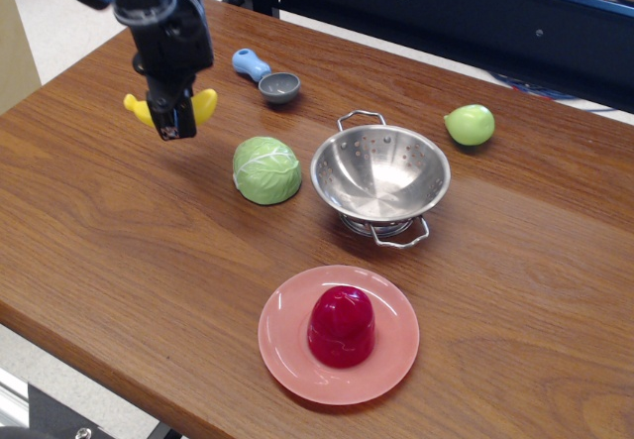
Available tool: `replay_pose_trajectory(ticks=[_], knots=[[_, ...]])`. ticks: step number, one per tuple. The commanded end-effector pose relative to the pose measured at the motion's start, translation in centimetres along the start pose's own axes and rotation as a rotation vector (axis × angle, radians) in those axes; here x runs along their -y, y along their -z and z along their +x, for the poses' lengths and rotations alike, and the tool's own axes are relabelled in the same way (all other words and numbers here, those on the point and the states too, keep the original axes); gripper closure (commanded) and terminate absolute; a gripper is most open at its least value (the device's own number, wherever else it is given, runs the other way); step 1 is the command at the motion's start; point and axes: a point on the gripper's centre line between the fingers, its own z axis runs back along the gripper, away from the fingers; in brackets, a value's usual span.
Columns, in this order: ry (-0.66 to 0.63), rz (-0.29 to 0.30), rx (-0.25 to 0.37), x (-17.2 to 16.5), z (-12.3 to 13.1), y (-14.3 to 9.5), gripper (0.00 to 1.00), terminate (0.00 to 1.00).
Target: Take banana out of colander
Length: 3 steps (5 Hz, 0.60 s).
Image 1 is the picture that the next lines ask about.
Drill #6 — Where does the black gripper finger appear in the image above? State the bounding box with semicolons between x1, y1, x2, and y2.
148;94;197;141

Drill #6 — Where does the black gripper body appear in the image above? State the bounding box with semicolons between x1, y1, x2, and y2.
114;0;214;112

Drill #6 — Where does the yellow toy banana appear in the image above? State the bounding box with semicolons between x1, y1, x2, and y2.
123;89;218;127

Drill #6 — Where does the small steel colander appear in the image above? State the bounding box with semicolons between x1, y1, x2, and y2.
310;110;452;250

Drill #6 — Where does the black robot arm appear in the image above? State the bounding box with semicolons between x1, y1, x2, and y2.
113;0;214;141

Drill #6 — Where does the green toy cabbage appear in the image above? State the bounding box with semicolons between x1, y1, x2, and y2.
233;137;302;205

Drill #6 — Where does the beige cabinet side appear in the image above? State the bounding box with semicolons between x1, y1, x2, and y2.
0;0;41;114

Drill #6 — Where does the pink plastic plate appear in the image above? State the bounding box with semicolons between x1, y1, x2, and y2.
258;266;420;406

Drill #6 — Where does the red toy half fruit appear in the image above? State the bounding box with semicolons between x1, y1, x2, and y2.
307;285;375;369

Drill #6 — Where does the green toy pear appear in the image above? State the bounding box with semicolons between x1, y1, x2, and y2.
444;104;495;147

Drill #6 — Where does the blue handled grey scoop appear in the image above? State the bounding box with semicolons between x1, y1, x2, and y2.
232;49;301;105

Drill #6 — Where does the black table leg bracket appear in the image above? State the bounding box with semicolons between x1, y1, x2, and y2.
0;384;184;439

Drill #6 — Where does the black metal frame rail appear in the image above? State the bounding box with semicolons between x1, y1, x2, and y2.
228;0;633;112

